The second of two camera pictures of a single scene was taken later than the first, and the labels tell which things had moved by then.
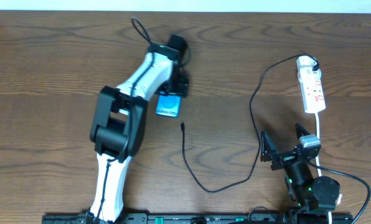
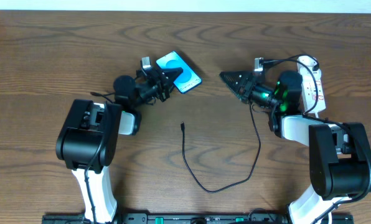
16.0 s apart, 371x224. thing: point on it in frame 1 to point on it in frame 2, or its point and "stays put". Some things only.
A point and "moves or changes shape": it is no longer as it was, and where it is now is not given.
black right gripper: [287, 157] to [244, 87]
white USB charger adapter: [305, 63] stays put
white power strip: [312, 91] stays put
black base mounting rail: [294, 218] stays put
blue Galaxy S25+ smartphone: [168, 105] moves or changes shape
